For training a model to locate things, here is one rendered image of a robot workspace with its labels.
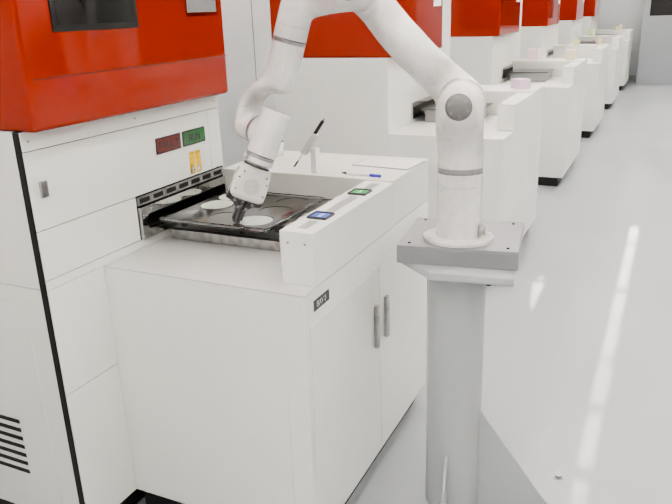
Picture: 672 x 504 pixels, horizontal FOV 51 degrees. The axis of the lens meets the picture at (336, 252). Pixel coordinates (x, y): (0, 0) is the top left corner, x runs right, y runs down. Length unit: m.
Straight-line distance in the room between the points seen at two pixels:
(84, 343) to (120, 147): 0.55
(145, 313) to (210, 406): 0.31
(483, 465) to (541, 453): 0.40
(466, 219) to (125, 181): 0.95
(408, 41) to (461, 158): 0.32
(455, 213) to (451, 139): 0.20
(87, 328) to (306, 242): 0.68
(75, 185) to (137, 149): 0.26
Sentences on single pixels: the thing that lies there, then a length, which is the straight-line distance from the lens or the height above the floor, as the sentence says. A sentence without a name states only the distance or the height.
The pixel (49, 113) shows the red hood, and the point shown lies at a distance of 1.81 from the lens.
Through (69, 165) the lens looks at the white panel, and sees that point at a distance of 1.93.
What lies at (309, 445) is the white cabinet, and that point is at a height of 0.40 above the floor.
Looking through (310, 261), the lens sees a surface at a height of 0.89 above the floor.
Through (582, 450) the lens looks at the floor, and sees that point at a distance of 2.66.
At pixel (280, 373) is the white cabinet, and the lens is 1.82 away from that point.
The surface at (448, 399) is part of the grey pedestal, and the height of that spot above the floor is 0.41.
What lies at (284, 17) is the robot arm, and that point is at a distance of 1.92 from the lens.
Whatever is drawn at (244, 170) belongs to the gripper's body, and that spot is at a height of 1.05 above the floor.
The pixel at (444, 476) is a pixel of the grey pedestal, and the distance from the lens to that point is 2.18.
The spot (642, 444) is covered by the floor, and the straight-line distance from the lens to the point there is 2.76.
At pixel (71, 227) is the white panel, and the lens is 1.94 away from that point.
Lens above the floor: 1.47
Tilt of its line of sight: 19 degrees down
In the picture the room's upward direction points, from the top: 2 degrees counter-clockwise
